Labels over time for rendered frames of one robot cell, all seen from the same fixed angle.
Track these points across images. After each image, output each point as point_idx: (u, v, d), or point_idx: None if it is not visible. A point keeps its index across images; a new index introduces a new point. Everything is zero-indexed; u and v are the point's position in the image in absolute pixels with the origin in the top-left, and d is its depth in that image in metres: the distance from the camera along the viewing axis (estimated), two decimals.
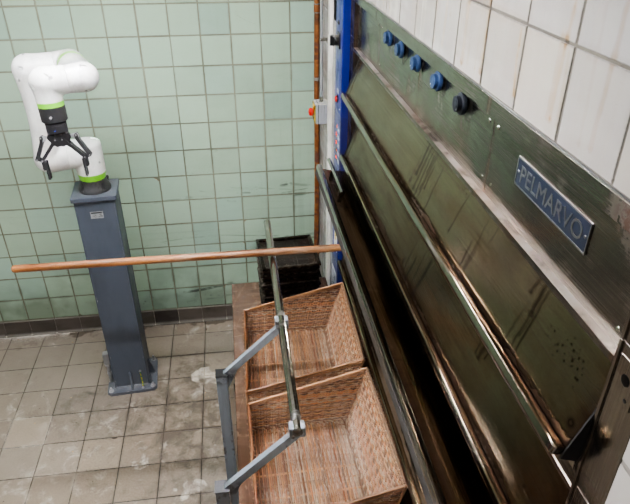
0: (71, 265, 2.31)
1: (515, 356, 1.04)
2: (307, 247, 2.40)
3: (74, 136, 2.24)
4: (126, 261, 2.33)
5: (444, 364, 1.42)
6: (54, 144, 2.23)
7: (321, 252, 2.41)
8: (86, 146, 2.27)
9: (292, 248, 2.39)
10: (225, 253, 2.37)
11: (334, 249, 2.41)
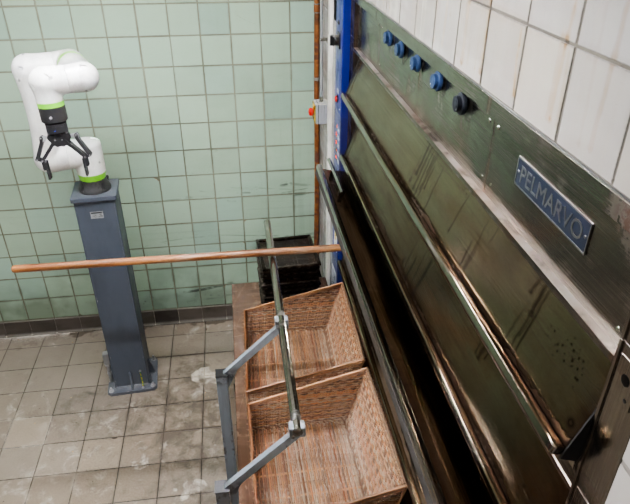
0: (71, 265, 2.31)
1: (515, 356, 1.04)
2: (307, 247, 2.40)
3: (74, 136, 2.24)
4: (126, 261, 2.33)
5: (444, 364, 1.42)
6: (54, 144, 2.23)
7: (321, 252, 2.41)
8: (86, 146, 2.27)
9: (292, 248, 2.39)
10: (225, 253, 2.37)
11: (334, 249, 2.41)
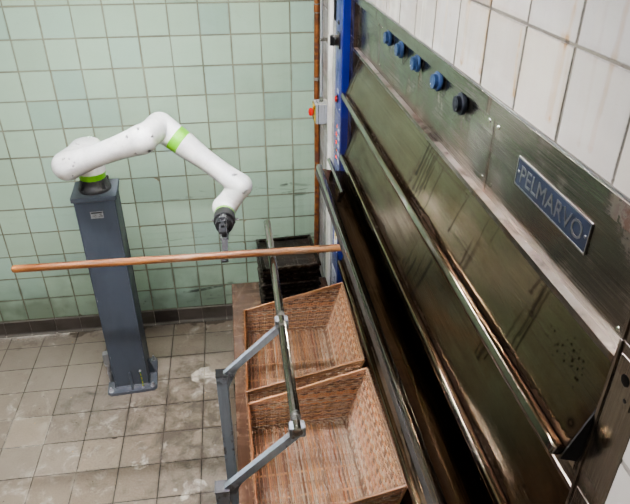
0: (71, 265, 2.31)
1: (515, 356, 1.04)
2: (307, 247, 2.40)
3: None
4: (126, 261, 2.33)
5: (444, 364, 1.42)
6: (220, 235, 2.56)
7: (321, 252, 2.41)
8: None
9: (292, 248, 2.39)
10: (225, 253, 2.37)
11: (334, 249, 2.41)
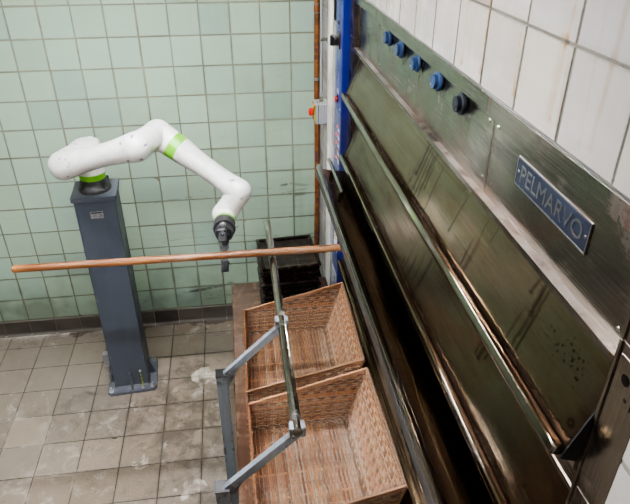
0: (71, 265, 2.31)
1: (515, 356, 1.04)
2: (307, 247, 2.40)
3: None
4: (126, 261, 2.33)
5: (444, 364, 1.42)
6: (220, 243, 2.49)
7: (321, 252, 2.41)
8: None
9: (292, 248, 2.39)
10: (225, 253, 2.37)
11: (334, 249, 2.41)
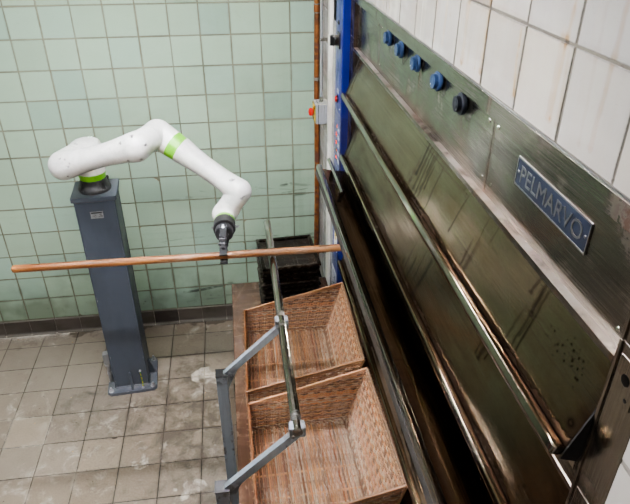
0: (71, 265, 2.31)
1: (515, 356, 1.04)
2: (307, 247, 2.40)
3: (220, 227, 2.46)
4: (126, 261, 2.33)
5: (444, 364, 1.42)
6: (220, 241, 2.49)
7: (321, 252, 2.41)
8: (223, 233, 2.42)
9: (292, 248, 2.39)
10: None
11: (334, 249, 2.41)
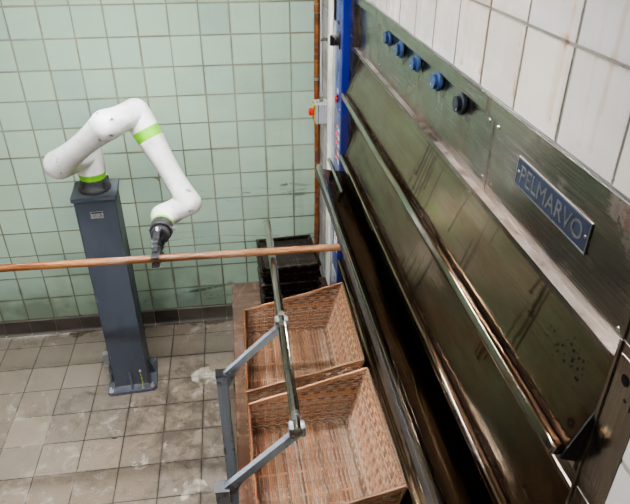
0: (2, 268, 2.28)
1: (515, 356, 1.04)
2: (243, 250, 2.37)
3: (154, 230, 2.43)
4: (58, 264, 2.30)
5: (444, 364, 1.42)
6: None
7: (258, 255, 2.39)
8: (156, 236, 2.39)
9: (228, 251, 2.36)
10: (159, 256, 2.34)
11: (271, 252, 2.38)
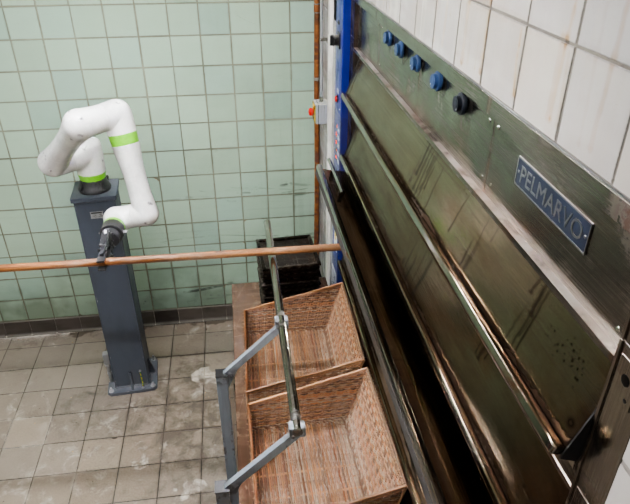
0: None
1: (515, 356, 1.04)
2: (203, 253, 2.35)
3: (102, 233, 2.41)
4: (15, 267, 2.28)
5: (444, 364, 1.42)
6: None
7: (218, 258, 2.37)
8: (104, 239, 2.37)
9: (187, 254, 2.35)
10: (117, 259, 2.32)
11: (231, 255, 2.36)
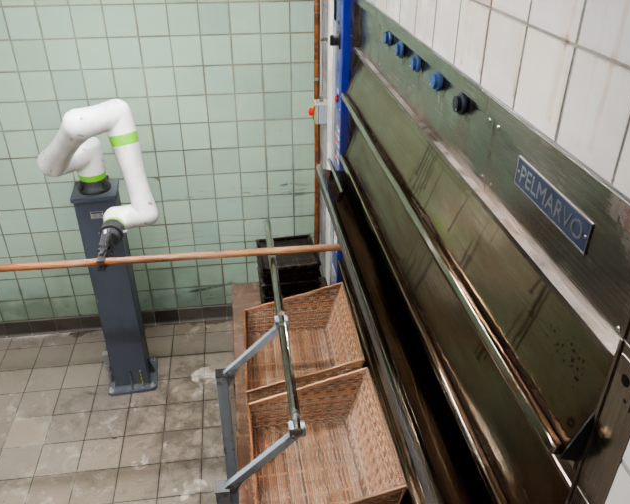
0: None
1: (515, 356, 1.04)
2: (203, 253, 2.35)
3: (102, 232, 2.41)
4: (15, 267, 2.28)
5: (444, 364, 1.42)
6: None
7: (218, 258, 2.37)
8: (104, 239, 2.37)
9: (187, 254, 2.35)
10: (117, 259, 2.32)
11: (231, 255, 2.36)
